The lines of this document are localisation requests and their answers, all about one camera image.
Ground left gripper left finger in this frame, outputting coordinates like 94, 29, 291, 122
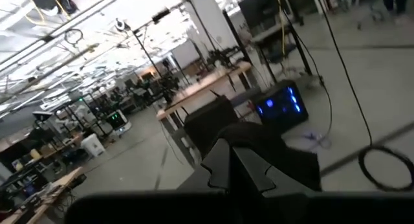
200, 138, 232, 190

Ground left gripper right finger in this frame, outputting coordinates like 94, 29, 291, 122
232, 146, 276, 194

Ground black cloth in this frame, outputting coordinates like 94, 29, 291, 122
213, 120, 323, 193

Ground black box with antenna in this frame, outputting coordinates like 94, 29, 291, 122
182, 95, 241, 159

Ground computer tower blue lights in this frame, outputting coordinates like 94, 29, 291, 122
251, 79, 309, 133

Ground wooden work table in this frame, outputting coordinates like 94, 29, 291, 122
156, 61, 253, 122
0, 166, 87, 224

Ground white robot green screen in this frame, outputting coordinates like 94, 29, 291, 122
105, 109, 133, 136

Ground white plastic container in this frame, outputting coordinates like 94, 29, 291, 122
80, 133, 106, 158

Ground person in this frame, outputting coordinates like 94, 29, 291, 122
380, 0, 411, 17

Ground coiled black cable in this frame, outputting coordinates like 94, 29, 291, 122
314, 0, 414, 192

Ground yellow hanging cord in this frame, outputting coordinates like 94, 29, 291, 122
270, 0, 288, 57

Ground hanging black ring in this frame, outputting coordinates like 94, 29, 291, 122
63, 28, 85, 47

